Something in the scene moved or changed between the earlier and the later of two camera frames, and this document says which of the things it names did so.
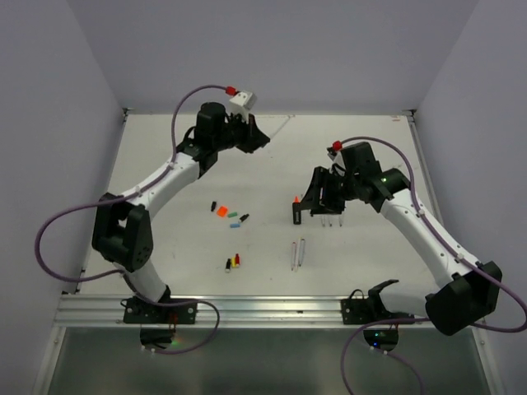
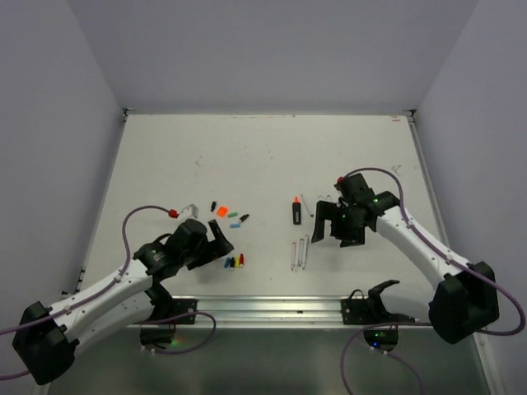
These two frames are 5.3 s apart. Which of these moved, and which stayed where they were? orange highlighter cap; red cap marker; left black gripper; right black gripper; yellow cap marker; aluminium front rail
Moved: left black gripper; right black gripper
Stayed: yellow cap marker; red cap marker; orange highlighter cap; aluminium front rail
